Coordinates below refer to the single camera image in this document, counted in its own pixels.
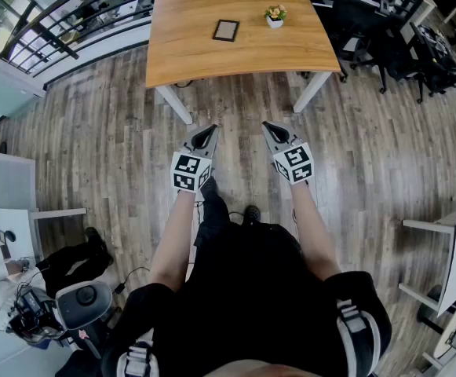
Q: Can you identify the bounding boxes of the person's right forearm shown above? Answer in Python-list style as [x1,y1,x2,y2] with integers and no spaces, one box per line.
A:
[290,181,342,282]

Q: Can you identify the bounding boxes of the black power adapter cable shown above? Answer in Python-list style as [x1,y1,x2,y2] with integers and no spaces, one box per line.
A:
[113,267,150,296]

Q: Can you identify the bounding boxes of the white table leg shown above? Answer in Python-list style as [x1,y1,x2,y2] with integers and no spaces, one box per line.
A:
[155,84,194,126]

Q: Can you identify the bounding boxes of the person's left forearm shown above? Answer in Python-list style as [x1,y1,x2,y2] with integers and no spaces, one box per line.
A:
[148,188,197,293]

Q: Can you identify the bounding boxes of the potted flower in white pot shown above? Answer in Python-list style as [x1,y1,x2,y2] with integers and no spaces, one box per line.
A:
[264,4,288,30]

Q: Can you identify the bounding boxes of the white partition panel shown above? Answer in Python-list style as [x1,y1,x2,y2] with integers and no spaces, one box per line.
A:
[0,147,37,266]

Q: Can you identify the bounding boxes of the person's black shoe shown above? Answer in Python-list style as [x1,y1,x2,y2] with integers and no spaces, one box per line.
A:
[199,176,219,196]
[243,205,262,224]

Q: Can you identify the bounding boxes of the round light wooden table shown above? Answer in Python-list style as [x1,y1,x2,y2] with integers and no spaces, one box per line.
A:
[433,284,456,363]

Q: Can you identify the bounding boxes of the black device with cables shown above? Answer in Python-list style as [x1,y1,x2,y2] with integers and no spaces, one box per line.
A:
[7,288,66,343]

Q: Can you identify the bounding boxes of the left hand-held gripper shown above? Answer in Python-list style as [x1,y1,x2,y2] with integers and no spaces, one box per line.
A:
[170,124,219,193]

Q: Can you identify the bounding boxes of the person's left black shoe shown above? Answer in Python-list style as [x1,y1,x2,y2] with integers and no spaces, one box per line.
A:
[199,176,219,196]

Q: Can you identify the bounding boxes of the grey office chair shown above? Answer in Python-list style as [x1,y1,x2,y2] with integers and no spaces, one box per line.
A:
[54,280,115,363]

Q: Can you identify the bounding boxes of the person's left shoulder strap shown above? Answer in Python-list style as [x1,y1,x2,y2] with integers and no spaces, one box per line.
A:
[117,339,160,377]

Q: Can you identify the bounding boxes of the person's right black shoe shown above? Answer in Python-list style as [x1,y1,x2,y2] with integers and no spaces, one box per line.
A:
[243,205,262,224]

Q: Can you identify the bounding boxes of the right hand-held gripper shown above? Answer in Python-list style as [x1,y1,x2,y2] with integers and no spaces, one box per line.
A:
[261,122,315,186]

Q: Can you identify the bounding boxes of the black picture frame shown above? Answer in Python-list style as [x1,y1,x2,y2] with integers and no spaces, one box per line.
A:
[212,19,241,43]

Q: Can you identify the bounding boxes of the small white desk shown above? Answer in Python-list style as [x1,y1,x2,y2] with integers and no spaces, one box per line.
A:
[0,207,89,265]

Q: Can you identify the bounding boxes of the person's shoulder strap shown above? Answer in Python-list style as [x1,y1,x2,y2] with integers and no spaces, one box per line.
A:
[335,298,381,377]
[117,339,160,377]

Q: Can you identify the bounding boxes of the person's black clothing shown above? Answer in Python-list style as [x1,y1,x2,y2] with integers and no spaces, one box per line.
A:
[101,188,393,377]

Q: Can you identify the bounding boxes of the person's right shoulder strap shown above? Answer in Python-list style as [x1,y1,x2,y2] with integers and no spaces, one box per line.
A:
[335,298,381,377]

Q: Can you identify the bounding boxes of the black office chair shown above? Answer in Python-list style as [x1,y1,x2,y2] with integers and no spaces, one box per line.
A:
[327,0,407,94]
[399,21,456,104]

